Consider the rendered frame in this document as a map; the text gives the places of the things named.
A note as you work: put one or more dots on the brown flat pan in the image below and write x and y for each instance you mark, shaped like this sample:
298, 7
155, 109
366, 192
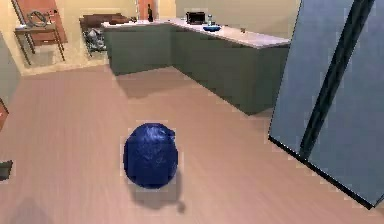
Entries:
119, 21

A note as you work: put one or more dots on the clear glass bottle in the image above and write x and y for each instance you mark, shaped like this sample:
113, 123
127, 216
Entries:
209, 20

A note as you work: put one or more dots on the blue bowl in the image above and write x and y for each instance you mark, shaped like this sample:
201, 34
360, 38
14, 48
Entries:
212, 28

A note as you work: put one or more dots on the green kitchen counter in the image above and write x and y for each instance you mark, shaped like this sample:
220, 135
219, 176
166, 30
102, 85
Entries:
213, 60

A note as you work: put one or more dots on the dark blue ball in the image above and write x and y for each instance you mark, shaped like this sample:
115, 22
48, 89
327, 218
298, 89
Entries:
150, 156

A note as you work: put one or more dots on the dark wine bottle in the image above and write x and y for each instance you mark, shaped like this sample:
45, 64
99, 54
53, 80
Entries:
150, 14

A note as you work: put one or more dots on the wooden side table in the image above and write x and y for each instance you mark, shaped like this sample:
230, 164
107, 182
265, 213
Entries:
38, 36

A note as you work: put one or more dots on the grey fridge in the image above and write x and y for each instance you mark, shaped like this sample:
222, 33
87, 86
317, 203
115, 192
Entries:
336, 100

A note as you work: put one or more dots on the orange room door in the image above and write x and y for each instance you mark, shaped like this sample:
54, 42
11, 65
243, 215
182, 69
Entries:
146, 9

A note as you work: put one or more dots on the dark grey block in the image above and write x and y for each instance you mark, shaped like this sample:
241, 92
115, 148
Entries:
5, 169

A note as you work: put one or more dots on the black toaster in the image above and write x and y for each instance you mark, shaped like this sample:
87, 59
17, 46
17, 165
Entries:
195, 17

